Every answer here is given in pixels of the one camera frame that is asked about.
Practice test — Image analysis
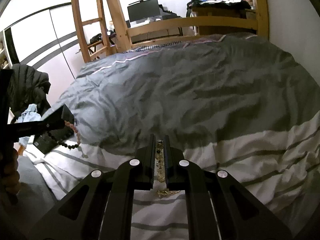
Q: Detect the black jewelry box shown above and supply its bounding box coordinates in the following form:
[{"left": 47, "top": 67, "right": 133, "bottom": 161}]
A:
[{"left": 33, "top": 104, "right": 74, "bottom": 154}]

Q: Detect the pink black bead necklace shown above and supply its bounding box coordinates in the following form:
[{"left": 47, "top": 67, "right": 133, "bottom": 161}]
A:
[{"left": 47, "top": 120, "right": 89, "bottom": 158}]

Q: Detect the gold chain bracelet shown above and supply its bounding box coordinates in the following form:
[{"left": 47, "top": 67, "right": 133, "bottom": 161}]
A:
[{"left": 154, "top": 139, "right": 181, "bottom": 198}]

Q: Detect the light blue denim garment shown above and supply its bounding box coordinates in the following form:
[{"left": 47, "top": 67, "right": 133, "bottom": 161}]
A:
[{"left": 17, "top": 103, "right": 41, "bottom": 148}]

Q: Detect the black puffer jacket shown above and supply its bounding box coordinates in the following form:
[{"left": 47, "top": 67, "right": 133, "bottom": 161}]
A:
[{"left": 8, "top": 63, "right": 51, "bottom": 123}]

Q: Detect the white sliding wardrobe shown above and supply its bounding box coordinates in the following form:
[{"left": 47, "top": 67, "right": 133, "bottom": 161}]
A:
[{"left": 5, "top": 5, "right": 84, "bottom": 105}]

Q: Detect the grey striped duvet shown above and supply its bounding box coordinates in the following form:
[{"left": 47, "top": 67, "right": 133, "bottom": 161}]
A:
[{"left": 23, "top": 34, "right": 319, "bottom": 235}]

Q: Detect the wooden folding table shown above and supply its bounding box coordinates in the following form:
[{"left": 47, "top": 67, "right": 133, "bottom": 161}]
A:
[{"left": 77, "top": 33, "right": 118, "bottom": 63}]

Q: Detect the computer monitor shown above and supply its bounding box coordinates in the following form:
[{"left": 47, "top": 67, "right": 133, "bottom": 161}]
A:
[{"left": 127, "top": 0, "right": 161, "bottom": 22}]

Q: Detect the cluttered wooden desk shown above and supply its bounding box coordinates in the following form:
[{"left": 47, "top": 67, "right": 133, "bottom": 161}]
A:
[{"left": 186, "top": 0, "right": 257, "bottom": 35}]

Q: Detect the wooden bed frame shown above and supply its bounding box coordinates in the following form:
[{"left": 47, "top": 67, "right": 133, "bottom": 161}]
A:
[{"left": 71, "top": 0, "right": 269, "bottom": 63}]

